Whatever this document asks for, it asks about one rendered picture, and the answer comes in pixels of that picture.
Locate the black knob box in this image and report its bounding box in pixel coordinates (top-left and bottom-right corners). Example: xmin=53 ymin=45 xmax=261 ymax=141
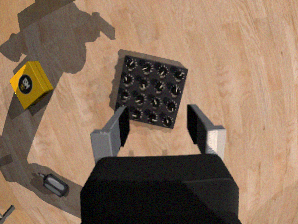
xmin=114 ymin=55 xmax=189 ymax=129

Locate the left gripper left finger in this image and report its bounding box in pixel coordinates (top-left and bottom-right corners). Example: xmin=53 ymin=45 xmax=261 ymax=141
xmin=90 ymin=107 xmax=130 ymax=165

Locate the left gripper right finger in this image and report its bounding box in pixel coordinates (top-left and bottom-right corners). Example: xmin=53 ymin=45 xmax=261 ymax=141
xmin=186 ymin=104 xmax=226 ymax=161

